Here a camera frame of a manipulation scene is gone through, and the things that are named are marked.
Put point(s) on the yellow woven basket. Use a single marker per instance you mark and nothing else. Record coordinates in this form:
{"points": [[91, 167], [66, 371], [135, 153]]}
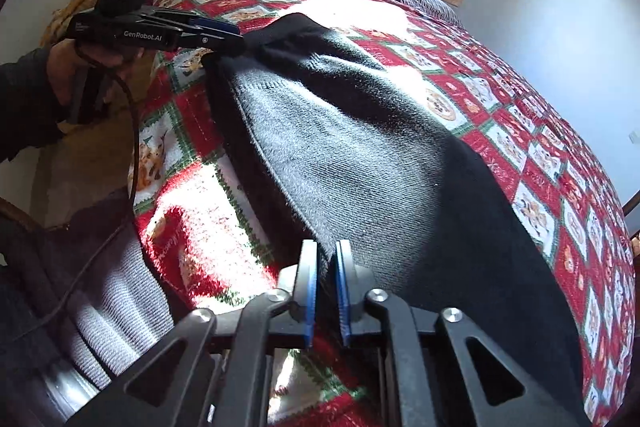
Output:
{"points": [[65, 14]]}

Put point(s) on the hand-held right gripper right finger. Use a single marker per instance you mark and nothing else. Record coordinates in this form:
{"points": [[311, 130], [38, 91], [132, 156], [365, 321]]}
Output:
{"points": [[343, 302]]}

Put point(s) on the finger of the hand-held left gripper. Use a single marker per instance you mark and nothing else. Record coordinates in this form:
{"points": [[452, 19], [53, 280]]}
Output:
{"points": [[210, 41], [215, 26]]}

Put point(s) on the dark cloth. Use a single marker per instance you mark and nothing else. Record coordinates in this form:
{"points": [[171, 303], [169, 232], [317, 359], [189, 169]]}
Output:
{"points": [[35, 267]]}

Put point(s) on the black pants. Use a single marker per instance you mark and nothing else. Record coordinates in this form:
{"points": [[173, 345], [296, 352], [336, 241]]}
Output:
{"points": [[375, 182]]}

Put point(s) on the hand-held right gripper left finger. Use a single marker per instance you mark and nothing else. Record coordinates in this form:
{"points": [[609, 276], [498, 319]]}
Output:
{"points": [[309, 302]]}

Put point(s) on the grey ribbed knit cloth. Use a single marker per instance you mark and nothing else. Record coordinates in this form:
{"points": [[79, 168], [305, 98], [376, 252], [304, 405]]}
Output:
{"points": [[120, 307]]}

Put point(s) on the red checked printed blanket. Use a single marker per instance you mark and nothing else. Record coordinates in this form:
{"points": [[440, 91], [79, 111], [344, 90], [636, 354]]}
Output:
{"points": [[500, 117]]}

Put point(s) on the person's left hand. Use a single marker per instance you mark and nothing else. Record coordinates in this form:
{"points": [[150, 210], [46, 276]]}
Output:
{"points": [[65, 67]]}

